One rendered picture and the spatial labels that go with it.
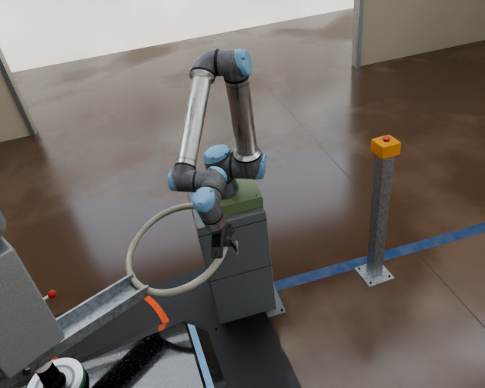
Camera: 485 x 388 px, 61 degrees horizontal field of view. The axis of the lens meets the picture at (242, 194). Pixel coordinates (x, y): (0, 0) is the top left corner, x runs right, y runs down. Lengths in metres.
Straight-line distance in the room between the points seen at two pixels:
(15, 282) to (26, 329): 0.18
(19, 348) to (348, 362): 1.82
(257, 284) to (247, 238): 0.40
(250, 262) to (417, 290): 1.20
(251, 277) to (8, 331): 1.55
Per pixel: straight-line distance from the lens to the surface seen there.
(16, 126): 6.48
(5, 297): 1.41
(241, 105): 1.97
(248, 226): 2.36
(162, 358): 1.80
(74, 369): 1.86
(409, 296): 3.06
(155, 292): 1.75
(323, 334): 2.81
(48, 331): 1.55
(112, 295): 1.83
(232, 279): 2.61
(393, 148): 2.48
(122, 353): 1.87
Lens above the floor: 2.28
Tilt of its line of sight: 35 degrees down
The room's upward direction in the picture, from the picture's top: 8 degrees counter-clockwise
